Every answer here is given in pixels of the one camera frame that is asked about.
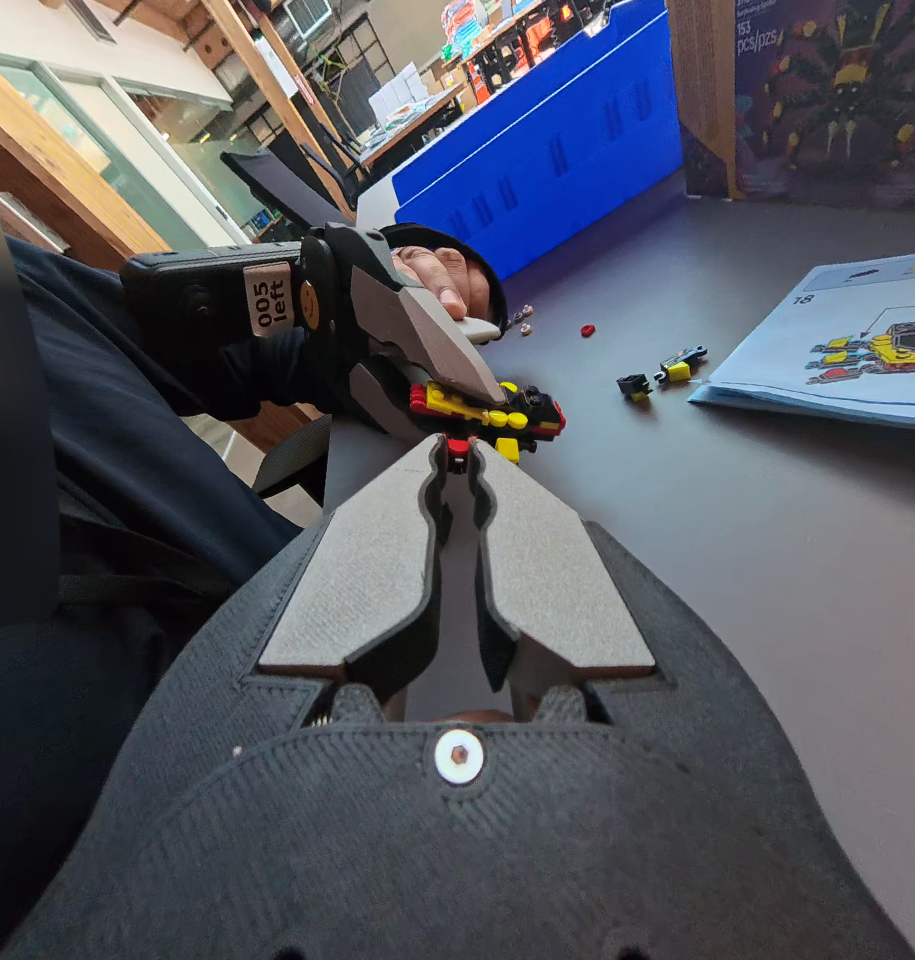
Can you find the wooden post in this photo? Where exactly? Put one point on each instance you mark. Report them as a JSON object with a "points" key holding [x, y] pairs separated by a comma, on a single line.
{"points": [[277, 97]]}

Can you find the short black yellow lego piece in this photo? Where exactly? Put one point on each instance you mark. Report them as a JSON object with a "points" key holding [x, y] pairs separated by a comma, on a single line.
{"points": [[634, 384]]}

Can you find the long black yellow lego piece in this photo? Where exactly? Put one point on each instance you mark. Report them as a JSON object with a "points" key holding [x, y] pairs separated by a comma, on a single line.
{"points": [[679, 367]]}

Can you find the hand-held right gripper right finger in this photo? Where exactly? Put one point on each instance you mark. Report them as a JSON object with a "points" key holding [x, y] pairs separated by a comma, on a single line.
{"points": [[562, 592]]}

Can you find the black office chair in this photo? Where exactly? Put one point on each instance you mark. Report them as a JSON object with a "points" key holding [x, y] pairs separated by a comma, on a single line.
{"points": [[292, 180]]}

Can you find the light blue instruction booklet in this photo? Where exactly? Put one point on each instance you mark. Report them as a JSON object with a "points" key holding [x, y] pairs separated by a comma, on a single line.
{"points": [[840, 375]]}

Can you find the person's left forearm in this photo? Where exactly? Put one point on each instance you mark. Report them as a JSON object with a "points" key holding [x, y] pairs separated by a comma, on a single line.
{"points": [[262, 375]]}

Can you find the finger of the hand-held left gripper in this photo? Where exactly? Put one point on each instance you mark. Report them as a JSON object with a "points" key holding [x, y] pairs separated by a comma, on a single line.
{"points": [[427, 337], [379, 394]]}

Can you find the black yellow red lego model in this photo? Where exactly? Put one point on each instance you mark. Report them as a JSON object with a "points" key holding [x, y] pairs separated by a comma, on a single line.
{"points": [[517, 416]]}

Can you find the person's left hand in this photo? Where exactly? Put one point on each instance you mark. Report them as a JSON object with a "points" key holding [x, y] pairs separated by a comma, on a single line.
{"points": [[439, 274]]}

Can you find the blue plastic bin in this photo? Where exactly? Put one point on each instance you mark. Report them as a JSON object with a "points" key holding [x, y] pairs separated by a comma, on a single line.
{"points": [[547, 150]]}

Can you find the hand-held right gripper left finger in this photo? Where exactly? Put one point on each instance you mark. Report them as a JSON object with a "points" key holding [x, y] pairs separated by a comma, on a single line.
{"points": [[360, 592]]}

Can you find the purple yellow lego box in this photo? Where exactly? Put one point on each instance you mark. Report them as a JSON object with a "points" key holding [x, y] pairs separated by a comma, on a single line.
{"points": [[840, 97]]}

